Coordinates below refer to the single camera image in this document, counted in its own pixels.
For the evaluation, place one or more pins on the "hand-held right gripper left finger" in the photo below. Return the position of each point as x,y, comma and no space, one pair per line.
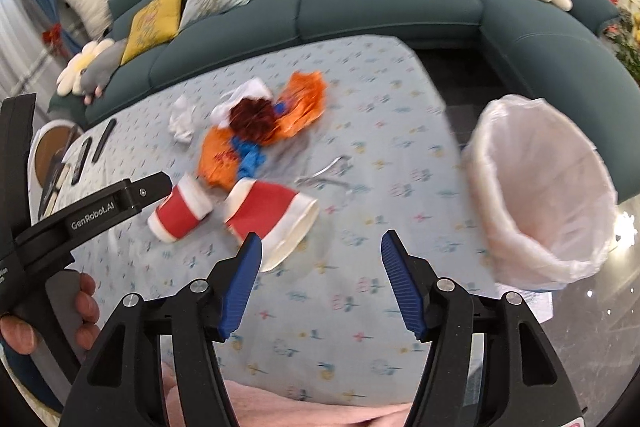
245,277

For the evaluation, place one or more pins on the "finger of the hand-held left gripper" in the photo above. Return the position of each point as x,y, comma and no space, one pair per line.
147,189

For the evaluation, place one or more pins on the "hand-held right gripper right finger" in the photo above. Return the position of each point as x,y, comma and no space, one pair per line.
400,277

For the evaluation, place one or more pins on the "small red paper cup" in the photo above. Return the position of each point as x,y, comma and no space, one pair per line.
180,212

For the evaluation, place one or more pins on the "large red paper cup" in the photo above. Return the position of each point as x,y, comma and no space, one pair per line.
265,207

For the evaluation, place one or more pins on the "orange plastic bag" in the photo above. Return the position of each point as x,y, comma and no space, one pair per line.
302,102
217,157

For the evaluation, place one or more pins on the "white bag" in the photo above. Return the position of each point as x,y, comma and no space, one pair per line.
525,167

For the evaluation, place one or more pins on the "person's left hand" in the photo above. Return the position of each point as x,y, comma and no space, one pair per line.
85,289

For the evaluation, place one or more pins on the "black remote control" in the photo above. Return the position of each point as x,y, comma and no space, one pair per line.
104,141
81,162

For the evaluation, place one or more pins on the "crumpled white tissue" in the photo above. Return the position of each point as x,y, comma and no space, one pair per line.
182,119

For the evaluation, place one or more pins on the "round wooden stool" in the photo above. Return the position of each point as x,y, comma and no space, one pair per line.
47,144

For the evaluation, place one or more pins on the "blue crumpled plastic piece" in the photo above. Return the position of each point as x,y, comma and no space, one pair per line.
250,157

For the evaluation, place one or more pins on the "small brown toy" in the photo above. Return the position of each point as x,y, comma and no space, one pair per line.
252,119

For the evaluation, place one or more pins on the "grey plush toy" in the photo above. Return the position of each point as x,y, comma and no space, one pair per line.
102,69

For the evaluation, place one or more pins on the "clear plastic wrap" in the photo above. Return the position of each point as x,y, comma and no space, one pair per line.
325,172

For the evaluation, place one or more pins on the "white paper sheet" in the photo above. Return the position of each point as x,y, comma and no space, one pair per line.
540,304

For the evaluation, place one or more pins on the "small yellow embroidered cushion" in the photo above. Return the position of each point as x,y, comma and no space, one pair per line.
152,24

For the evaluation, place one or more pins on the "floral light blue tablecloth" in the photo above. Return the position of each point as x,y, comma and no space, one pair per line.
350,107

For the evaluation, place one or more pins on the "red curtain tie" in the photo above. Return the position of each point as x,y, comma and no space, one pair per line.
52,37

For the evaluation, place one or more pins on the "white sheer curtain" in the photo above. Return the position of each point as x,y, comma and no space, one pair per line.
20,52

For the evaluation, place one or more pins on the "white sheep plush toy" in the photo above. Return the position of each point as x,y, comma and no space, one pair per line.
87,4

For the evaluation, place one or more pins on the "teal fabric sofa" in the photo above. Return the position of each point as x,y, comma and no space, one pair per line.
250,12

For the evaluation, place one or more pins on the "green potted plant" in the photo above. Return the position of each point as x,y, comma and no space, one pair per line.
627,42

